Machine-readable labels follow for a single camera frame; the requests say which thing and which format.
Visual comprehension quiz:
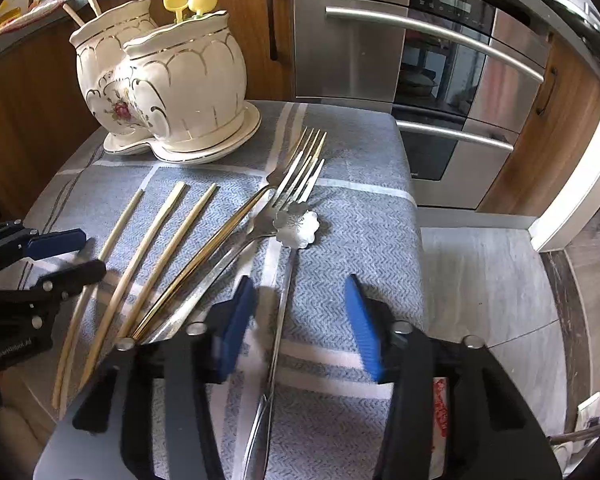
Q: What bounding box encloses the stainless steel oven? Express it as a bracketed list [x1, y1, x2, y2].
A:
[292, 0, 552, 211]

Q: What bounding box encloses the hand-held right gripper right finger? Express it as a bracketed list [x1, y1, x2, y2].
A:
[344, 274, 563, 480]

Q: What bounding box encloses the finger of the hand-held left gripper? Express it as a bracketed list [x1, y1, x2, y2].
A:
[0, 221, 87, 263]
[0, 259, 107, 328]

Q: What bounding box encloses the white ceramic utensil holder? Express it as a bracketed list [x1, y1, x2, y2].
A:
[70, 0, 246, 148]

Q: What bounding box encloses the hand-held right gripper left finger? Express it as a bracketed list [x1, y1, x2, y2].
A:
[72, 276, 258, 480]

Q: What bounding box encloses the red and white towel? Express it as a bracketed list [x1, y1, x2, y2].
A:
[0, 0, 63, 37]

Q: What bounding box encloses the black cabinet handle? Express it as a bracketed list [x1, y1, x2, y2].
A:
[264, 0, 279, 62]
[535, 66, 559, 117]

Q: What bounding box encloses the red and white packet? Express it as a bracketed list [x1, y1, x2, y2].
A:
[431, 379, 455, 463]

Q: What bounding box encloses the grey checked cloth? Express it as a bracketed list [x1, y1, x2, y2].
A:
[22, 100, 427, 480]

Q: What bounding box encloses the gold fork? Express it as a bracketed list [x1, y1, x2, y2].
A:
[131, 126, 328, 341]

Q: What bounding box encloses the silver flower-shaped spoon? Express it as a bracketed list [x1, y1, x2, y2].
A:
[242, 210, 321, 480]

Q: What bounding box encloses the silver fork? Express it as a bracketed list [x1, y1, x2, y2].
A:
[150, 158, 327, 343]

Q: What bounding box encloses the black cooktop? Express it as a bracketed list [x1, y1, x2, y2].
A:
[539, 0, 600, 83]

